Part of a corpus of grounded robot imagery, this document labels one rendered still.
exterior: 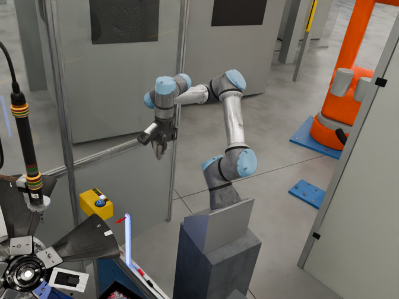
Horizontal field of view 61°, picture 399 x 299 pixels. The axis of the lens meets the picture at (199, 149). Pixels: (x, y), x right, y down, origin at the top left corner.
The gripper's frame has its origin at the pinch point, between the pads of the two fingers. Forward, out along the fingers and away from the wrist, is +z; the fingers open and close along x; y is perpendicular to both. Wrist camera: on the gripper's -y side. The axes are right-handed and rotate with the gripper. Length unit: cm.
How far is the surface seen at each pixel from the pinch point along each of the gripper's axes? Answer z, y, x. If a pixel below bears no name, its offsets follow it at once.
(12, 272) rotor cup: 18, -64, -3
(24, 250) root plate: 18, -57, 3
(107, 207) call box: 37.2, -12.8, 21.5
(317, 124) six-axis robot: 117, 329, 63
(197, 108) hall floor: 143, 263, 221
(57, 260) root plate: 25, -49, -3
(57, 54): -25, -7, 70
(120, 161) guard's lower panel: 54, 28, 70
